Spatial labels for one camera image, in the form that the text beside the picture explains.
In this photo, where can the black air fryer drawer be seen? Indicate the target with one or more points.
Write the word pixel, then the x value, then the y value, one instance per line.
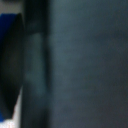
pixel 83 66

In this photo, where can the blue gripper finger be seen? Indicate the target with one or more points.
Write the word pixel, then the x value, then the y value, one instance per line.
pixel 10 66

